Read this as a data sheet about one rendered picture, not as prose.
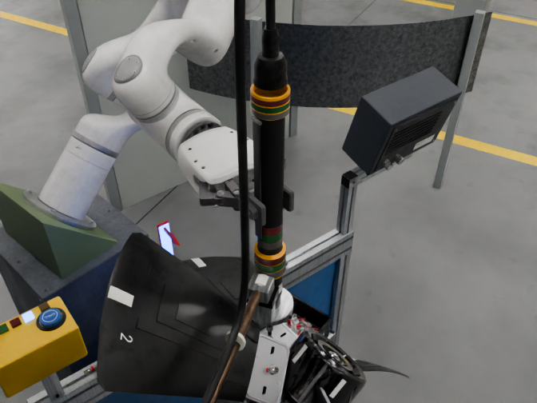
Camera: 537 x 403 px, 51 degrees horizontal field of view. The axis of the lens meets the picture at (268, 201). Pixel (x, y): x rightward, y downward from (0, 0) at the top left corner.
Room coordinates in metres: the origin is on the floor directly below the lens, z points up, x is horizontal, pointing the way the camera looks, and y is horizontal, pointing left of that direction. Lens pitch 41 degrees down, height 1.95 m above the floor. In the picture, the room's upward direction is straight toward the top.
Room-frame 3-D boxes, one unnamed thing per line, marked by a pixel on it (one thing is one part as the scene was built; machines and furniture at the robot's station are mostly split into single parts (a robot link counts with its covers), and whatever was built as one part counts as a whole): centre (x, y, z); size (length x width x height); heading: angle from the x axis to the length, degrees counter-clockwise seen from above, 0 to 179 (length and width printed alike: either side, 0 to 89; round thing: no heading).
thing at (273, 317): (0.53, 0.00, 1.33); 0.09 x 0.07 x 0.10; 162
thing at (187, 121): (0.68, 0.10, 1.49); 0.09 x 0.03 x 0.08; 127
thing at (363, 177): (1.21, -0.29, 1.04); 0.24 x 0.03 x 0.03; 127
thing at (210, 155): (0.63, 0.06, 1.49); 0.11 x 0.10 x 0.07; 37
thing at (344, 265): (1.15, -0.21, 0.39); 0.04 x 0.04 x 0.78; 37
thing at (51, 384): (0.65, 0.45, 0.92); 0.03 x 0.03 x 0.12; 37
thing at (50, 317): (0.68, 0.41, 1.08); 0.04 x 0.04 x 0.02
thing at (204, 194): (0.58, 0.07, 1.49); 0.08 x 0.06 x 0.01; 158
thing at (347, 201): (1.15, -0.21, 0.96); 0.03 x 0.03 x 0.20; 37
